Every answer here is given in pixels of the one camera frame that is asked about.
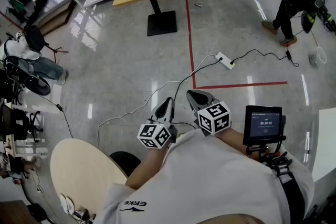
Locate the black office chair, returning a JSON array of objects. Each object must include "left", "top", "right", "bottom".
[{"left": 0, "top": 103, "right": 44, "bottom": 142}]

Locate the white badminton racket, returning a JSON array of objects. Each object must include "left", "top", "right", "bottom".
[{"left": 309, "top": 30, "right": 328, "bottom": 64}]

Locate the low wooden platform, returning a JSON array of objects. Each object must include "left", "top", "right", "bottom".
[{"left": 39, "top": 0, "right": 77, "bottom": 36}]

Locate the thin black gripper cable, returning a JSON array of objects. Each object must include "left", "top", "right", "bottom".
[{"left": 173, "top": 58, "right": 224, "bottom": 103}]

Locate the white power strip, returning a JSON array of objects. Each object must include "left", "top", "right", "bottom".
[{"left": 215, "top": 51, "right": 236, "bottom": 70}]

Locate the black chest monitor screen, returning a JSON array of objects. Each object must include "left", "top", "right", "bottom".
[{"left": 243, "top": 105, "right": 287, "bottom": 146}]

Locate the white desk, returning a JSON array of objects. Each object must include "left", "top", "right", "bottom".
[{"left": 312, "top": 107, "right": 336, "bottom": 182}]

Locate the black adapter power cable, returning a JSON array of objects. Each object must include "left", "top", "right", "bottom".
[{"left": 230, "top": 49, "right": 299, "bottom": 68}]

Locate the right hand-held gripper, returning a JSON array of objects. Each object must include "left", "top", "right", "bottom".
[{"left": 186, "top": 89, "right": 232, "bottom": 137}]

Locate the wooden tripod stand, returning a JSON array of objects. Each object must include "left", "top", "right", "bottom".
[{"left": 44, "top": 43, "right": 69, "bottom": 63}]

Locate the black body strap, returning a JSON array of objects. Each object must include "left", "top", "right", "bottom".
[{"left": 279, "top": 173, "right": 307, "bottom": 224}]

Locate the round beige table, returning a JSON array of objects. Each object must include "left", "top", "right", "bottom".
[{"left": 49, "top": 138, "right": 128, "bottom": 221}]

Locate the grey round floor disc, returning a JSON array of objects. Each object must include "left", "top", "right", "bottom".
[{"left": 308, "top": 54, "right": 320, "bottom": 68}]

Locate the black monitor mount rig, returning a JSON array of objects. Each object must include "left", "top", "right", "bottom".
[{"left": 246, "top": 136, "right": 295, "bottom": 184}]

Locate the person's right forearm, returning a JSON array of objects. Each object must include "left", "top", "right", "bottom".
[{"left": 216, "top": 127, "right": 260, "bottom": 161}]

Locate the long white cable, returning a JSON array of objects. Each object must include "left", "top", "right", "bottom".
[{"left": 96, "top": 54, "right": 217, "bottom": 147}]

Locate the person's white T-shirt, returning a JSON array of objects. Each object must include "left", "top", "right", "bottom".
[{"left": 93, "top": 128, "right": 316, "bottom": 224}]

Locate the small black adapter with cable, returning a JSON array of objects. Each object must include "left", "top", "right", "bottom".
[{"left": 39, "top": 94, "right": 74, "bottom": 138}]

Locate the person's left forearm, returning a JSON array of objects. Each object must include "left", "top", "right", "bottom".
[{"left": 125, "top": 143, "right": 171, "bottom": 191}]

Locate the black round stool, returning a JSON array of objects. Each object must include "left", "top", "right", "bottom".
[{"left": 109, "top": 151, "right": 142, "bottom": 178}]

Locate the black backpack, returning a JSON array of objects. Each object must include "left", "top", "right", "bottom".
[{"left": 24, "top": 25, "right": 49, "bottom": 52}]

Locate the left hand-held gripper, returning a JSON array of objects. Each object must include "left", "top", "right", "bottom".
[{"left": 136, "top": 97, "right": 178, "bottom": 150}]

